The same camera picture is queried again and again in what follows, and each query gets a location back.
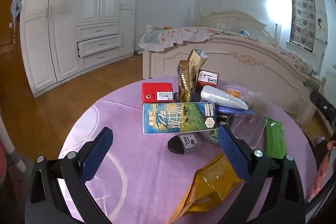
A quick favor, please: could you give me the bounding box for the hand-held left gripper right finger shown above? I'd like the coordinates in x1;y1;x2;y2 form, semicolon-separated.
217;126;306;224

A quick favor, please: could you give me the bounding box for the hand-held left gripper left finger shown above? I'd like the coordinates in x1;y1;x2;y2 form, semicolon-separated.
25;127;114;224

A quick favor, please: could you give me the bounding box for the clear plastic tray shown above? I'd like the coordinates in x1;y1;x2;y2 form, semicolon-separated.
228;111;268;150

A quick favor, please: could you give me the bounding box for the black and clear plastic container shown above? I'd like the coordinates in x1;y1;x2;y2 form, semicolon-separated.
167;133;203;155

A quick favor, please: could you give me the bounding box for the person's right hand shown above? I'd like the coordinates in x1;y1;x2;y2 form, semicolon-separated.
308;140;336;198

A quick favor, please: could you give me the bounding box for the green gum pack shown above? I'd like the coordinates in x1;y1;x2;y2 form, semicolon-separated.
208;128;223;147

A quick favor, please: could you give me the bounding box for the black card packet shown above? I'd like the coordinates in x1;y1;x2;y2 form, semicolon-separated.
216;113;233;125

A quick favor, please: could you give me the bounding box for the purple tablecloth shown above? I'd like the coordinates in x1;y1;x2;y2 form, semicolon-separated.
58;76;319;224

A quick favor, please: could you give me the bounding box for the bright green flat packet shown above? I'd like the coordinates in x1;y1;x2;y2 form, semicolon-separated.
264;120;287;159

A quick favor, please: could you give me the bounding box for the yellow bag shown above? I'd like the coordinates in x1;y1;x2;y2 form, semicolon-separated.
167;153;243;224

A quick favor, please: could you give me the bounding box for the white plastic bag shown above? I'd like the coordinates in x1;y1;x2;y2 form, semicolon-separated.
201;85;249;110

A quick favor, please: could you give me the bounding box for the orange plastic bag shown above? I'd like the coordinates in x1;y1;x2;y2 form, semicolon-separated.
223;88;242;98

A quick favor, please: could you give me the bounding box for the blue and green milk carton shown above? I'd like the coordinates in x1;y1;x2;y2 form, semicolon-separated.
142;102;216;135

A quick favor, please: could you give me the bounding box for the red and white box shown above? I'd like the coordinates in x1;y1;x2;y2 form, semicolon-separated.
196;70;220;88

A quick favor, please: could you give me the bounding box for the white pole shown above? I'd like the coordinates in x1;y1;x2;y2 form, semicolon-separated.
0;109;27;173

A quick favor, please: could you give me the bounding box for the gold sachet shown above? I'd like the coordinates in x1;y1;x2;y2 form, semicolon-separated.
176;60;194;103
187;49;208;90

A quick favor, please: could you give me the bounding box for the patterned window blind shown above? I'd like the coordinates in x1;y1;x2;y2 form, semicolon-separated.
288;0;316;53

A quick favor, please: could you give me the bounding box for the wooden door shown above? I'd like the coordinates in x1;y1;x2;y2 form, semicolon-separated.
0;0;34;101

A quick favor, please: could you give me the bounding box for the floral quilt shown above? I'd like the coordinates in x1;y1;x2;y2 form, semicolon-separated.
139;27;219;52

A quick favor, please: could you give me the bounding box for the white wardrobe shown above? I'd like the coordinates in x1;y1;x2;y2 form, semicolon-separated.
20;0;141;98

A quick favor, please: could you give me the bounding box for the blue hanging bag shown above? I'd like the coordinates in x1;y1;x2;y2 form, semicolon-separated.
10;0;22;18

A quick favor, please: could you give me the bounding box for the wall poster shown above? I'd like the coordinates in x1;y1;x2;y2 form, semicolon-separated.
316;11;328;43

